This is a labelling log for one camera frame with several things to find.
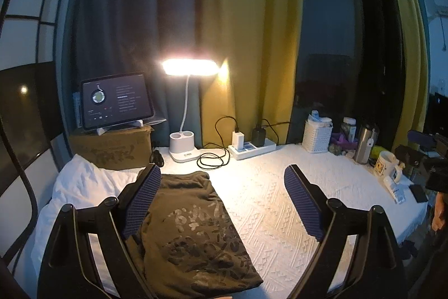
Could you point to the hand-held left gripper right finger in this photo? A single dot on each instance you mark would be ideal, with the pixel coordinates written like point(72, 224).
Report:
point(304, 204)

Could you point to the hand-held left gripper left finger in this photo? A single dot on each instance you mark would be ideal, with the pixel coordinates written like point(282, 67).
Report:
point(143, 201)

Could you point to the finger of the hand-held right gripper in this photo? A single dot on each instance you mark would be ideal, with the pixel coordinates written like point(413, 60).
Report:
point(411, 157)
point(421, 139)

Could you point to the dark olive printed shirt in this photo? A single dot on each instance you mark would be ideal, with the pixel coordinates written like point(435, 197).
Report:
point(196, 232)

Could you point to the person's right hand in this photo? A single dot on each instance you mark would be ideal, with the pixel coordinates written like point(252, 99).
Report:
point(440, 213)

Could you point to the white mug with yellow print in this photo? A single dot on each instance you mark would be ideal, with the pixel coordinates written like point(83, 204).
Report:
point(386, 166)

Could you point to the white textured blanket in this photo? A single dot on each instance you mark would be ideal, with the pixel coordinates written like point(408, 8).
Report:
point(273, 194)

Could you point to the black phone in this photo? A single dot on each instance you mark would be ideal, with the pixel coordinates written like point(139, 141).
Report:
point(418, 193)

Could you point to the yellow green small object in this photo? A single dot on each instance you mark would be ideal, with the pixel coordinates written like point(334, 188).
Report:
point(376, 150)

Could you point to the white paper packet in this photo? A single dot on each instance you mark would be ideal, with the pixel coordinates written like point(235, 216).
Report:
point(397, 192)

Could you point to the steel tumbler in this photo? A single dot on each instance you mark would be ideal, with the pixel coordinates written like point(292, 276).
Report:
point(364, 145)

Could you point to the cardboard box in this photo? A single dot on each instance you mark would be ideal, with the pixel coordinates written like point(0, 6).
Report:
point(112, 146)

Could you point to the mottled green pouch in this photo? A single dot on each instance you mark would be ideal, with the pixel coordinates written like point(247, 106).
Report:
point(336, 149)

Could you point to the white perforated basket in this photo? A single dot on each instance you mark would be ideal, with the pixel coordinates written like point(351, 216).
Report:
point(316, 139)

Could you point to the purple cloth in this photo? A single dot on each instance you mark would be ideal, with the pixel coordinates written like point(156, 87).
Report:
point(346, 144)

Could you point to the white desk lamp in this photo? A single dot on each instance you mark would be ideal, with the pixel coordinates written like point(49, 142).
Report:
point(183, 148)

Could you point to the white pillow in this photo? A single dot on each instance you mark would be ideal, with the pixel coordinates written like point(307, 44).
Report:
point(80, 180)

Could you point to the white printed jar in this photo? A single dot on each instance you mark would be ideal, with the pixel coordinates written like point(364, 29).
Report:
point(349, 129)

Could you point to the white power strip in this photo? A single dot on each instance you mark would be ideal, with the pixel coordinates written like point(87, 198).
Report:
point(252, 151)

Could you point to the white tablet stand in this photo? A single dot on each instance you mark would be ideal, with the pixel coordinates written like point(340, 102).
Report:
point(119, 127)

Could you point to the black charger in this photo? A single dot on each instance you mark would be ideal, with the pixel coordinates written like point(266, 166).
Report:
point(259, 136)

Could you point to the yellow curtain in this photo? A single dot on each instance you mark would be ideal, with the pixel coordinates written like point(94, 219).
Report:
point(409, 57)
point(252, 22)

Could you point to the tissue pack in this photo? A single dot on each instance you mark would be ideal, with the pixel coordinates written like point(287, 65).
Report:
point(318, 118)

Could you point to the white charger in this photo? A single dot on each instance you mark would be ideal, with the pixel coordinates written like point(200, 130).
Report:
point(237, 140)

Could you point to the tablet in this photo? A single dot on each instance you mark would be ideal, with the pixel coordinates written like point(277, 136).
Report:
point(117, 101)

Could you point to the dark teal curtain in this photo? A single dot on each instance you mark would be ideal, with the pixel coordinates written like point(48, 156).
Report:
point(140, 11)

